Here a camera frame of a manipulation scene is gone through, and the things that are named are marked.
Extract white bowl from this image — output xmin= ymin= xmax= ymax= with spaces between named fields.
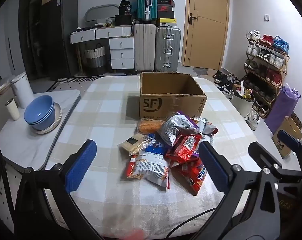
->
xmin=0 ymin=81 xmax=13 ymax=95

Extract white cup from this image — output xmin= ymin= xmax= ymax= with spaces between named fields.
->
xmin=5 ymin=99 xmax=21 ymax=121

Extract dark grey refrigerator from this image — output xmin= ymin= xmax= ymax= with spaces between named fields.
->
xmin=41 ymin=0 xmax=79 ymax=78

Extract black and white patterned rug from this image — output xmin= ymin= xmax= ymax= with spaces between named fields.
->
xmin=47 ymin=77 xmax=98 ymax=92

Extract white high-top sneaker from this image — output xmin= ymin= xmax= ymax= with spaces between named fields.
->
xmin=251 ymin=108 xmax=261 ymax=124
xmin=246 ymin=114 xmax=258 ymax=131

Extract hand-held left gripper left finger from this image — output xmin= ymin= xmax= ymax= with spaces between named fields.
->
xmin=14 ymin=139 xmax=104 ymax=240

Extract small cardboard box on floor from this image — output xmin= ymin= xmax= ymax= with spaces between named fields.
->
xmin=272 ymin=112 xmax=302 ymax=159

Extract clear cracker packet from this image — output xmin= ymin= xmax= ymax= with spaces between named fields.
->
xmin=117 ymin=133 xmax=154 ymax=155

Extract white trash bin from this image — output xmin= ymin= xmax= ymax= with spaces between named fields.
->
xmin=231 ymin=80 xmax=256 ymax=117

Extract white wardrobe door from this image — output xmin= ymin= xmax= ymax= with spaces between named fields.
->
xmin=0 ymin=0 xmax=27 ymax=77

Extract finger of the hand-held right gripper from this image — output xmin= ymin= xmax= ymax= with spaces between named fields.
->
xmin=278 ymin=130 xmax=302 ymax=163
xmin=248 ymin=142 xmax=287 ymax=177

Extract purple bag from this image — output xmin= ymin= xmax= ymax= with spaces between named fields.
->
xmin=265 ymin=83 xmax=301 ymax=134

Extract white kettle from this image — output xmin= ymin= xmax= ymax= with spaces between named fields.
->
xmin=11 ymin=72 xmax=35 ymax=109

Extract crinkled red silver snack bag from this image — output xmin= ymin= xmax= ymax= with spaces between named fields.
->
xmin=191 ymin=117 xmax=219 ymax=137

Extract beige plate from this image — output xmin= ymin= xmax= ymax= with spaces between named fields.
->
xmin=32 ymin=102 xmax=63 ymax=134

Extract grey printed snack bag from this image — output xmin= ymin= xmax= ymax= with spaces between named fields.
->
xmin=160 ymin=112 xmax=199 ymax=147

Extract black printed bag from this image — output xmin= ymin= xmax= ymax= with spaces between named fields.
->
xmin=119 ymin=0 xmax=133 ymax=16

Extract black storage box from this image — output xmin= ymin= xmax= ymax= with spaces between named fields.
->
xmin=115 ymin=14 xmax=137 ymax=26

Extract silver suitcase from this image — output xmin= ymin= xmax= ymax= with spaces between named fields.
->
xmin=155 ymin=26 xmax=181 ymax=72

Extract black cabinet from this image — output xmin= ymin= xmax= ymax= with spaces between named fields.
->
xmin=18 ymin=0 xmax=45 ymax=77

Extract teal suitcase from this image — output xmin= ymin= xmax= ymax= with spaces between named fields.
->
xmin=137 ymin=0 xmax=158 ymax=22

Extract metal shoe rack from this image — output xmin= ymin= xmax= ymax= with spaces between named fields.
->
xmin=244 ymin=30 xmax=290 ymax=118

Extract black cable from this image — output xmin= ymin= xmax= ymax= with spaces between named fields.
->
xmin=166 ymin=207 xmax=217 ymax=239

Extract grey oval mirror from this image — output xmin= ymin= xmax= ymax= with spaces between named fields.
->
xmin=85 ymin=4 xmax=119 ymax=23

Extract red cartoon snack bag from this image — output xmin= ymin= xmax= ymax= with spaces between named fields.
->
xmin=166 ymin=134 xmax=204 ymax=164

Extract blue bowl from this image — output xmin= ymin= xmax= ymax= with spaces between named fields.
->
xmin=26 ymin=110 xmax=56 ymax=131
xmin=24 ymin=95 xmax=54 ymax=125

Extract brown cardboard box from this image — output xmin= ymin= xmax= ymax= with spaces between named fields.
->
xmin=140 ymin=72 xmax=208 ymax=120

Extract beige suitcase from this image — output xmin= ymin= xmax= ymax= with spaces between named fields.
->
xmin=134 ymin=24 xmax=156 ymax=72

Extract orange bread packet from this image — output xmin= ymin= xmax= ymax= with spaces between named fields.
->
xmin=137 ymin=119 xmax=166 ymax=135

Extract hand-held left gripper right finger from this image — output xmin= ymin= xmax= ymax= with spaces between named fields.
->
xmin=193 ymin=141 xmax=283 ymax=240

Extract white drawer dresser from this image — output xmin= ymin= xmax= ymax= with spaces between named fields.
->
xmin=70 ymin=25 xmax=136 ymax=70

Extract pile of scattered sneakers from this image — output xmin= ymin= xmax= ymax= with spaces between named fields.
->
xmin=213 ymin=70 xmax=241 ymax=98

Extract wooden door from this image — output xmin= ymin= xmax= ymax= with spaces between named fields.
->
xmin=182 ymin=0 xmax=229 ymax=68

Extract woven laundry basket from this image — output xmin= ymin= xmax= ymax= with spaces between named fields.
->
xmin=85 ymin=43 xmax=107 ymax=76

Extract grey floor mat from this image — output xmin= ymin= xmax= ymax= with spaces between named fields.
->
xmin=193 ymin=67 xmax=209 ymax=77

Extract red star-print snack bag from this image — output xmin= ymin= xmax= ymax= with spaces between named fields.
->
xmin=169 ymin=156 xmax=207 ymax=196

